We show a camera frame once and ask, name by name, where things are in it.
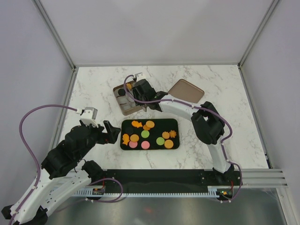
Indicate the gold cookie tin box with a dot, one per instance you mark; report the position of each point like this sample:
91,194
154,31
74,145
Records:
126,104

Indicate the dark green tray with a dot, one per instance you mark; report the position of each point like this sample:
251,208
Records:
161,125

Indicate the orange fish cookie lower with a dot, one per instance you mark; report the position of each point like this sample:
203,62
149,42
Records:
125,139

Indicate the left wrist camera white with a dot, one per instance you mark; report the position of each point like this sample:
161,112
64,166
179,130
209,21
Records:
88,116

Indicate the aluminium frame rail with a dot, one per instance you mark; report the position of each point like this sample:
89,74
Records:
265,178

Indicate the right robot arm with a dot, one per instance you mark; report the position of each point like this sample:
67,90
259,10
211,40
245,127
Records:
207,123

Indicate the pink macaron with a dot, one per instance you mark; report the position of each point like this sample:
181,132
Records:
133,145
145,145

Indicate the orange fish cookie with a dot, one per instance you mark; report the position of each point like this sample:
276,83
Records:
137,124
125,139

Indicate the pink macaron right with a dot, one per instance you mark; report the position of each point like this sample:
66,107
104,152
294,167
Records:
145,145

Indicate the gold tin lid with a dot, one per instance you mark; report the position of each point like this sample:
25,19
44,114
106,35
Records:
186,91

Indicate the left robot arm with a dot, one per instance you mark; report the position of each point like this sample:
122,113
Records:
41,200

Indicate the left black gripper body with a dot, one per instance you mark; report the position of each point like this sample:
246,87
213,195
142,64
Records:
97,135

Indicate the pink macaron left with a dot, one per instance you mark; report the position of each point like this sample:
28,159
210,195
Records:
133,145

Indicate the round tan biscuit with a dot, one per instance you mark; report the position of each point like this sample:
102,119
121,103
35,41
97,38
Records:
134,138
150,124
168,144

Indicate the round tan biscuit top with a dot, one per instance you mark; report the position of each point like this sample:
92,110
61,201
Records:
150,124

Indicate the orange flower cookie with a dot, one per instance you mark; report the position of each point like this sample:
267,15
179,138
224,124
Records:
172,134

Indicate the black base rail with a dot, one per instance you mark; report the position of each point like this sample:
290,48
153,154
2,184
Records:
161,181

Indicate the black sandwich cookie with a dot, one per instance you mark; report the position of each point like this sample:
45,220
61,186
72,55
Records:
129,130
121,92

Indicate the orange fish cookie upper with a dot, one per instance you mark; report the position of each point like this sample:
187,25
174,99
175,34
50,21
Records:
137,124

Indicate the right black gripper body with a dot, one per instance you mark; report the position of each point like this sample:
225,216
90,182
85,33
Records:
137,96

